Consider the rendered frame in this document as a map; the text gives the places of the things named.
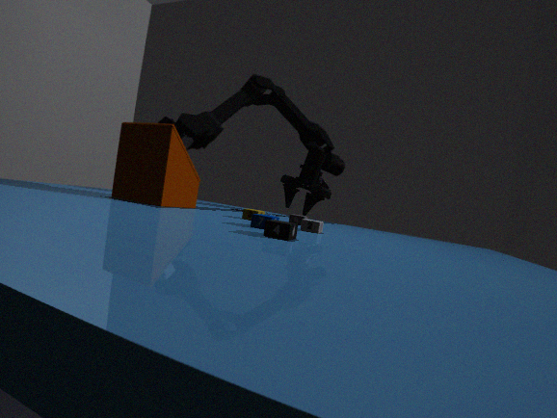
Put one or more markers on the yellow block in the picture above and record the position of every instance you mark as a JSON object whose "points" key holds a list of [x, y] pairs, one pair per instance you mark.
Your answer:
{"points": [[247, 213]]}

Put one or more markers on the blue block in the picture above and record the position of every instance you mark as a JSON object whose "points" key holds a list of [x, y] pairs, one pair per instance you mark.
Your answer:
{"points": [[258, 220]]}

